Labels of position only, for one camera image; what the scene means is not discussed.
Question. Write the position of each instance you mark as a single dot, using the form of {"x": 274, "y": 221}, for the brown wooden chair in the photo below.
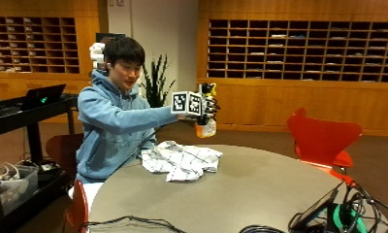
{"x": 63, "y": 150}

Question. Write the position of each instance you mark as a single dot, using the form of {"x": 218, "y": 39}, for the red wooden chair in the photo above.
{"x": 77, "y": 207}

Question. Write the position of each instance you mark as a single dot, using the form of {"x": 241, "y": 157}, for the black power adapter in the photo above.
{"x": 47, "y": 168}

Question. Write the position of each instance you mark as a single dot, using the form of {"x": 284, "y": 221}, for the black laptop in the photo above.
{"x": 43, "y": 96}

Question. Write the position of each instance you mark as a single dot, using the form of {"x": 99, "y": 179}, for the green potted plant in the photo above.
{"x": 156, "y": 84}

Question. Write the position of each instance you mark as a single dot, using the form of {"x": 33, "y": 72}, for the white device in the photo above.
{"x": 96, "y": 53}

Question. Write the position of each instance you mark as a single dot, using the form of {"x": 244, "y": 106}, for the black tablet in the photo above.
{"x": 314, "y": 210}

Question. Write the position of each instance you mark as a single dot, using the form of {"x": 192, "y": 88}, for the grey storage bin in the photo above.
{"x": 17, "y": 189}

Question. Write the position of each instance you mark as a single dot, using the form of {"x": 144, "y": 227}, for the the person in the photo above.
{"x": 109, "y": 123}

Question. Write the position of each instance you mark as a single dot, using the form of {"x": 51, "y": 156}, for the black desk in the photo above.
{"x": 17, "y": 119}

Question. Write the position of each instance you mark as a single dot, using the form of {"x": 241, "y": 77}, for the white checked cloth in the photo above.
{"x": 180, "y": 160}

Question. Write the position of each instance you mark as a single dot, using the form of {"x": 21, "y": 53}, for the white marker cube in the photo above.
{"x": 185, "y": 103}

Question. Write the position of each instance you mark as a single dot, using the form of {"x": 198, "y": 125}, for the orange spray bottle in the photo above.
{"x": 206, "y": 129}

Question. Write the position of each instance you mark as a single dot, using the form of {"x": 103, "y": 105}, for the red chair with metal legs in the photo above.
{"x": 321, "y": 139}

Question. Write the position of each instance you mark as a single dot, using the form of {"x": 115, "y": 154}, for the black monitor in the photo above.
{"x": 105, "y": 36}

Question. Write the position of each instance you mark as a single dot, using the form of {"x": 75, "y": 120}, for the wide wooden pigeonhole shelf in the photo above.
{"x": 304, "y": 50}

